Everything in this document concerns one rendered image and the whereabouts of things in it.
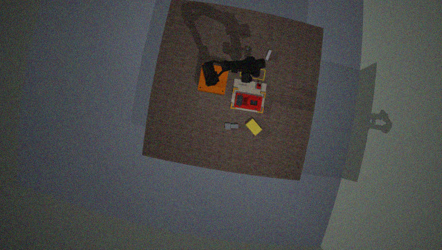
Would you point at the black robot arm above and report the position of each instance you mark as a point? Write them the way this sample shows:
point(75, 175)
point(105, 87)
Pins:
point(248, 64)

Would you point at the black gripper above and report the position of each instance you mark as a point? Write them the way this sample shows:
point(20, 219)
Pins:
point(254, 73)

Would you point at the yellow rectangular block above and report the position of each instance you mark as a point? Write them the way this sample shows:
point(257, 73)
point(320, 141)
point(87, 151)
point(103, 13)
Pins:
point(254, 127)

